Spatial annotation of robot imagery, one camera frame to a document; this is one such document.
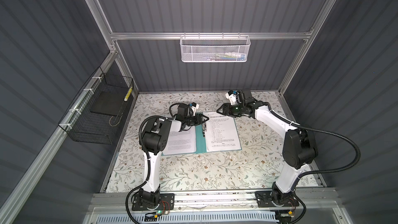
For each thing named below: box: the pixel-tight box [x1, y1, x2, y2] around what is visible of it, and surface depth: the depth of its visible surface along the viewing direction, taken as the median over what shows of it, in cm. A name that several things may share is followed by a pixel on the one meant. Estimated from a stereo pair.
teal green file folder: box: [161, 117, 243, 157], surface depth 96 cm
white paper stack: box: [202, 111, 242, 153], surface depth 98 cm
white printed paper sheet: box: [161, 125, 197, 156], surface depth 95 cm
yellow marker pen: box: [123, 86, 133, 102], surface depth 82 cm
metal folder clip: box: [201, 122, 208, 138], surface depth 101 cm
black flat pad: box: [90, 90, 127, 117], surface depth 79 cm
